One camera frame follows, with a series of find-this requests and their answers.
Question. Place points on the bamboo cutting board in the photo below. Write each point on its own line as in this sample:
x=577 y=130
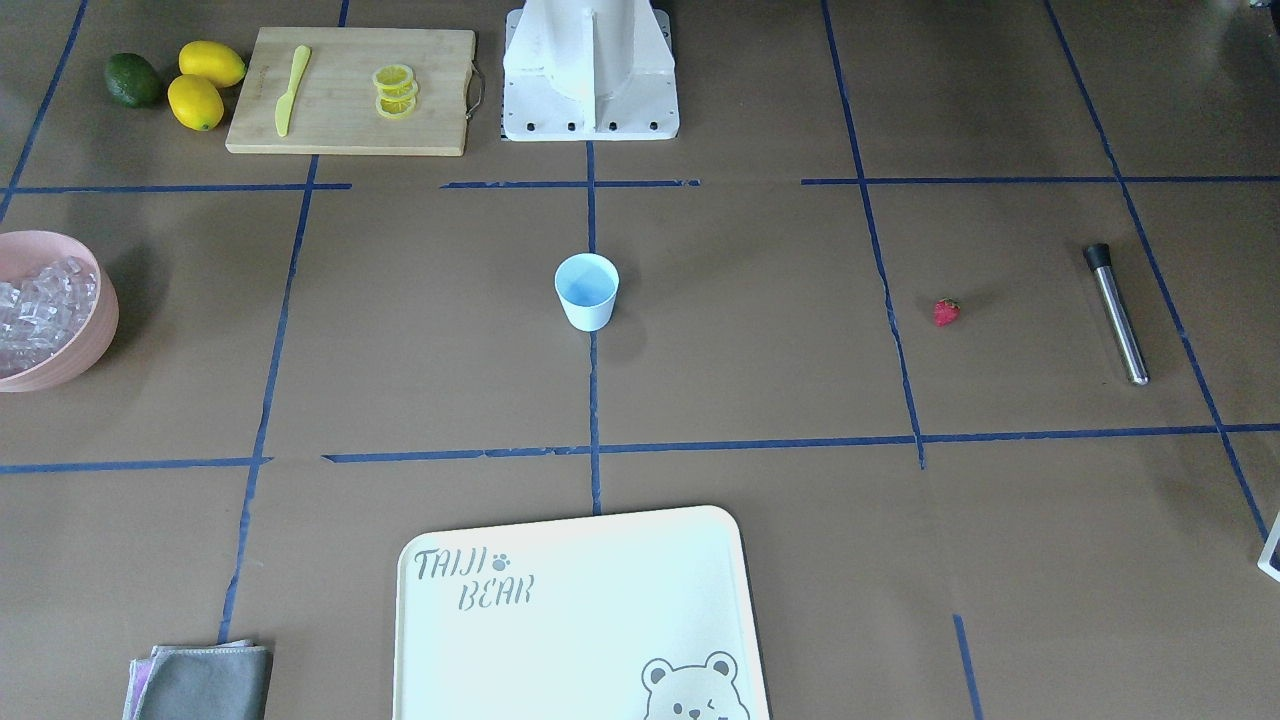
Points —
x=334 y=110

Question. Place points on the yellow plastic knife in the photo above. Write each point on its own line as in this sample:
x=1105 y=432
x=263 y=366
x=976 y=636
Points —
x=285 y=103

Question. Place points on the clear ice cubes pile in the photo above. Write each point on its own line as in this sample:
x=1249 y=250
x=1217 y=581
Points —
x=41 y=313

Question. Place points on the metal cup rack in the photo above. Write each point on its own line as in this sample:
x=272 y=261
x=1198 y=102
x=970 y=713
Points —
x=1268 y=561

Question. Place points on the yellow lemon near avocado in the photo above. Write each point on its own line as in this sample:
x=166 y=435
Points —
x=219 y=63

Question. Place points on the yellow lemon outer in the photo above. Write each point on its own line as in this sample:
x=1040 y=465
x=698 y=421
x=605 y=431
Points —
x=195 y=102

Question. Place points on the grey folded cloth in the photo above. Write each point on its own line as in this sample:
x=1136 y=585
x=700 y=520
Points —
x=224 y=681

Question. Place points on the red strawberry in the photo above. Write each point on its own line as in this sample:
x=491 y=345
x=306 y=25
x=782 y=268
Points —
x=945 y=312

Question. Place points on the steel muddler black tip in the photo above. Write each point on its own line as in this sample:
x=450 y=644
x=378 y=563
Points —
x=1098 y=258

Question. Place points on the white pole mount base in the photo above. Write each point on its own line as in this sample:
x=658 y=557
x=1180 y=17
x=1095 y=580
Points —
x=579 y=71

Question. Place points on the blue plastic cup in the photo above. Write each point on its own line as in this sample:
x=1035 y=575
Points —
x=587 y=285

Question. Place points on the cream bear tray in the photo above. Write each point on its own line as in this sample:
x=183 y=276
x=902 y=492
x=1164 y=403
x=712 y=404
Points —
x=639 y=615

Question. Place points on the green avocado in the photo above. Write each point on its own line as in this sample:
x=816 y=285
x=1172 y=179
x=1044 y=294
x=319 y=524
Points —
x=132 y=81

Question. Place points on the pink bowl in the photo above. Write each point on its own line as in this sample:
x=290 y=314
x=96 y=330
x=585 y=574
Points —
x=24 y=252

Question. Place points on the lemon slices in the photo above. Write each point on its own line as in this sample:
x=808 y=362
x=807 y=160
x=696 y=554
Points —
x=396 y=91

